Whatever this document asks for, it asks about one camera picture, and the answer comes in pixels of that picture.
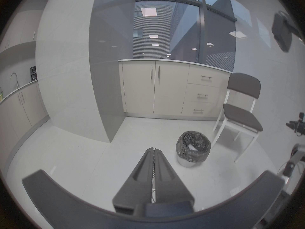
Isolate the grey chair with white legs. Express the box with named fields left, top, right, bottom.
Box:
left=212, top=73, right=264, bottom=163

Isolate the window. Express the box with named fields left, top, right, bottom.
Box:
left=132, top=0, right=239, bottom=72

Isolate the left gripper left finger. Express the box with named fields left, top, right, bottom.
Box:
left=112, top=147, right=154, bottom=213

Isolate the metal faucet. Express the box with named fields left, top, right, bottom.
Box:
left=10, top=73, right=19, bottom=89

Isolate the cream cabinet with drawers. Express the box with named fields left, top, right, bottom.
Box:
left=118, top=59, right=235, bottom=120

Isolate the black plastic bag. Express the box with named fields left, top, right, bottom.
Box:
left=176, top=131, right=211, bottom=163

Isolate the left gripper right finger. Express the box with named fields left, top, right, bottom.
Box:
left=154, top=148, right=194, bottom=212

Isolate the white trash bin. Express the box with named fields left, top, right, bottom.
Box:
left=177, top=155, right=206, bottom=168

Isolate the white wall cabinet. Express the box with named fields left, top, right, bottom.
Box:
left=0, top=9, right=44, bottom=54

